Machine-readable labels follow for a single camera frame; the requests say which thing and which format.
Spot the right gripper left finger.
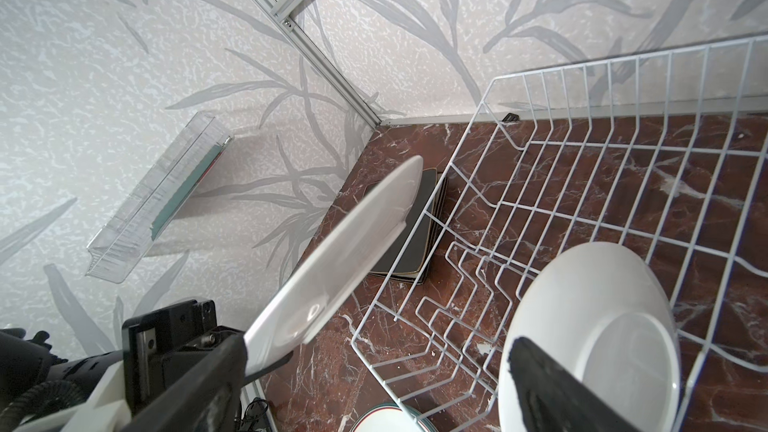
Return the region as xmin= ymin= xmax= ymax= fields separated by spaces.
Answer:
xmin=123 ymin=335 xmax=247 ymax=432

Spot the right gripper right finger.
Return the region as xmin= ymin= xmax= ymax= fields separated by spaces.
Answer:
xmin=508 ymin=337 xmax=636 ymax=431

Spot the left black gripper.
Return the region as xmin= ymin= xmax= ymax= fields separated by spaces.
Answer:
xmin=1 ymin=299 xmax=240 ymax=412

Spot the white round plate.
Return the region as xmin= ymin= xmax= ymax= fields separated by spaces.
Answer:
xmin=503 ymin=242 xmax=681 ymax=431
xmin=244 ymin=155 xmax=423 ymax=377
xmin=351 ymin=403 xmax=437 ymax=432

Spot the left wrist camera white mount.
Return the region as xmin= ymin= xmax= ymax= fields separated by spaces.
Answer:
xmin=16 ymin=361 xmax=132 ymax=431

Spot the clear plastic wall shelf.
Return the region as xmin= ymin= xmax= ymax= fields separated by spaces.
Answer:
xmin=86 ymin=112 xmax=234 ymax=284

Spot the white wire dish rack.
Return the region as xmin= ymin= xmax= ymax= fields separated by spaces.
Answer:
xmin=352 ymin=35 xmax=767 ymax=431

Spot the aluminium frame crossbar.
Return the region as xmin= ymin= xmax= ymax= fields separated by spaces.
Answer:
xmin=252 ymin=0 xmax=381 ymax=129

